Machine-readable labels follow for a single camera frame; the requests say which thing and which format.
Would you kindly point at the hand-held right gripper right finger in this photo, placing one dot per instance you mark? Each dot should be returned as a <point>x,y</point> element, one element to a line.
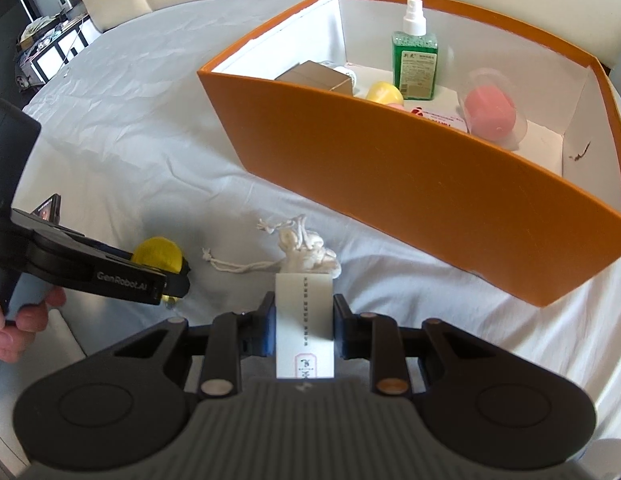
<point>340,335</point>

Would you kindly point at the white cabinet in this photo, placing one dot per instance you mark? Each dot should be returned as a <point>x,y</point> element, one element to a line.
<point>55,52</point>

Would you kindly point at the person's left hand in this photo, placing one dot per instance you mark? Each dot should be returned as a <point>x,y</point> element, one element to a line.
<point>20,325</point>

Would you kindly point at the white carton with dotted print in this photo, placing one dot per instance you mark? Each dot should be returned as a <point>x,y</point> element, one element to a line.
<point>303,320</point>

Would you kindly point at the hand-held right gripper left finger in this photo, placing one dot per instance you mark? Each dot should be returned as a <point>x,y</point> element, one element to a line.
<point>268,335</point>

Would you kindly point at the ribbed yellow ball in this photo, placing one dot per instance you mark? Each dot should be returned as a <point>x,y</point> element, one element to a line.
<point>155,255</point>

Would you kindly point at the smooth yellow plastic egg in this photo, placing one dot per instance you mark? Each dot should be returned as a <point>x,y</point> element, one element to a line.
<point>384,92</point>

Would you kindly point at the orange cardboard box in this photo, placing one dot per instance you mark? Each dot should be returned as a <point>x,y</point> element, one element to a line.
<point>415,185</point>

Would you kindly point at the white wall thermostat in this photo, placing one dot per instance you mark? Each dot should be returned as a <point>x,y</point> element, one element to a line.
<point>66,1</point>

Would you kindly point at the white packet with red print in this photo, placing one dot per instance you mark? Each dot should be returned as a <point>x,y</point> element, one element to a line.
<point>438,115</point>

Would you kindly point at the brown cardboard carton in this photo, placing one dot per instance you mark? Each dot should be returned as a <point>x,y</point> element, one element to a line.
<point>315,77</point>

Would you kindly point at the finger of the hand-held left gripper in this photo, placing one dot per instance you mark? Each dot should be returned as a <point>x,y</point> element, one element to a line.
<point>108,250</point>
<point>176,280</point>

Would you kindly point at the green spray bottle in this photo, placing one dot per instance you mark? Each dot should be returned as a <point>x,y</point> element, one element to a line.
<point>415,67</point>

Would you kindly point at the pink egg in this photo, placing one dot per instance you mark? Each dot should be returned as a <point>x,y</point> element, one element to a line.
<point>488,110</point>

